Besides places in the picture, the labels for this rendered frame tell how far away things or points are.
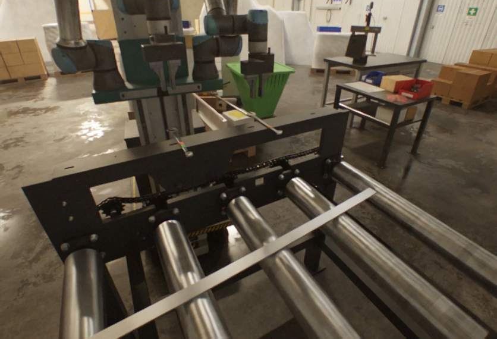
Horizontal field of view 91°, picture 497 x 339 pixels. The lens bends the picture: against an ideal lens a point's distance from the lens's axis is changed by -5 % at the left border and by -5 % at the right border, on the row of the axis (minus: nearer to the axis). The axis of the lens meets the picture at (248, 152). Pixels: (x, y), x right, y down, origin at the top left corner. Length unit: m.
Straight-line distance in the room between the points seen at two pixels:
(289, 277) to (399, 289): 0.33
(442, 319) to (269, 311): 1.10
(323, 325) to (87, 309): 0.62
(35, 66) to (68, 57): 7.62
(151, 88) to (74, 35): 0.39
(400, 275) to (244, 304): 1.12
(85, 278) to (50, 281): 1.38
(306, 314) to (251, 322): 1.00
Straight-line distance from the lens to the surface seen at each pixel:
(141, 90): 1.42
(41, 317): 2.18
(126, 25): 1.57
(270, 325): 1.78
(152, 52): 0.92
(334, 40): 7.57
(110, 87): 1.42
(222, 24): 1.09
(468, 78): 6.22
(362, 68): 3.96
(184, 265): 0.88
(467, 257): 1.15
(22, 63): 8.96
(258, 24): 1.03
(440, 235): 1.17
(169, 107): 1.71
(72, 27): 1.32
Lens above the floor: 1.60
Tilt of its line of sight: 30 degrees down
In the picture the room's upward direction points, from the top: straight up
